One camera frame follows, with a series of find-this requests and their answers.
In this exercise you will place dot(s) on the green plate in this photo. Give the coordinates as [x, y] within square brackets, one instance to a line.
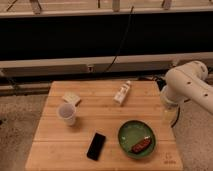
[131, 133]

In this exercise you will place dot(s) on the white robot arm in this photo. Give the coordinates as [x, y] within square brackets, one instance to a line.
[186, 81]

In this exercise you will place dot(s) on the white plastic bottle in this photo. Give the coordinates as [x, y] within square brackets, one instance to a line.
[123, 92]

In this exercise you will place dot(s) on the brown snack bar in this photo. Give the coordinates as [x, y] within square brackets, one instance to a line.
[141, 145]

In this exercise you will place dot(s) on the black smartphone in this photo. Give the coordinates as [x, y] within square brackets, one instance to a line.
[96, 146]

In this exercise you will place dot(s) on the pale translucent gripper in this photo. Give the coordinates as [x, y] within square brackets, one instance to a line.
[170, 113]

